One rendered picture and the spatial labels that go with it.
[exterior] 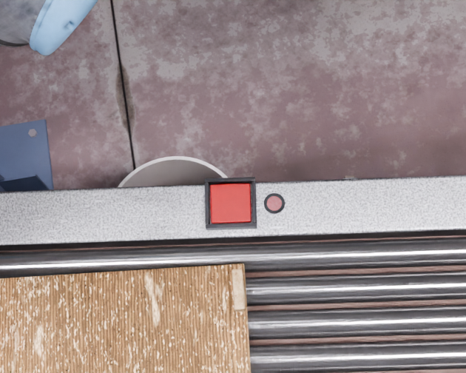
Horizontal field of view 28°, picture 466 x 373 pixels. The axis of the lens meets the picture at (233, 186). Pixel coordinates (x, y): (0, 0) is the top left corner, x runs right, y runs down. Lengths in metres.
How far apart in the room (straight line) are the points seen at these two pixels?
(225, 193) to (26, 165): 1.12
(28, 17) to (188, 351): 0.55
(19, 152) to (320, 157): 0.77
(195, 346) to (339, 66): 1.27
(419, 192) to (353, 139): 0.99
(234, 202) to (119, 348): 0.27
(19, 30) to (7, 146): 1.41
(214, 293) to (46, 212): 0.29
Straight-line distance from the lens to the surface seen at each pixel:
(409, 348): 1.37
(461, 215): 1.41
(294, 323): 1.35
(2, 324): 1.39
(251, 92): 2.42
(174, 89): 2.44
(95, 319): 1.36
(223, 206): 1.38
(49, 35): 1.03
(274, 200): 1.39
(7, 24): 1.06
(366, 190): 1.40
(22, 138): 2.45
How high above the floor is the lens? 2.26
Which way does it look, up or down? 75 degrees down
